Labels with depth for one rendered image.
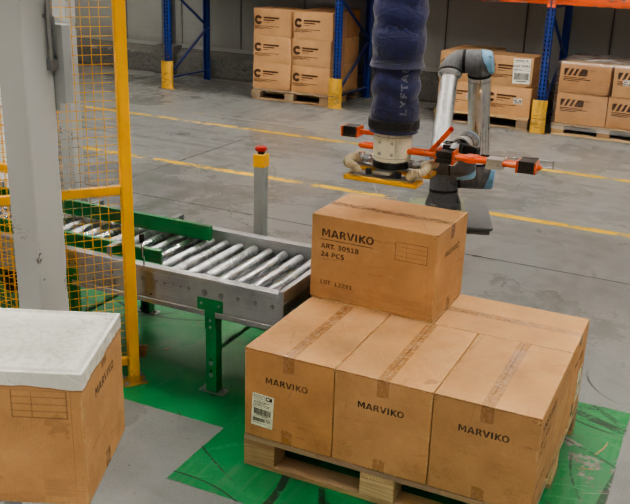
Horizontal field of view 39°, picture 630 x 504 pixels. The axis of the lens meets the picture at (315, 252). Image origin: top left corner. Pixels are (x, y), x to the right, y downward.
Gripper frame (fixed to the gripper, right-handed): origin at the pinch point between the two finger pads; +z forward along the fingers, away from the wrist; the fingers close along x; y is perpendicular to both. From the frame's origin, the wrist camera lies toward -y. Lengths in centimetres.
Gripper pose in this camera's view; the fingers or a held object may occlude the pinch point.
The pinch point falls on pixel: (452, 156)
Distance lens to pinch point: 386.6
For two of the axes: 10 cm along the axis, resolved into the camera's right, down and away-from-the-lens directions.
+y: -9.1, -1.7, 3.8
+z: -4.2, 3.0, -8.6
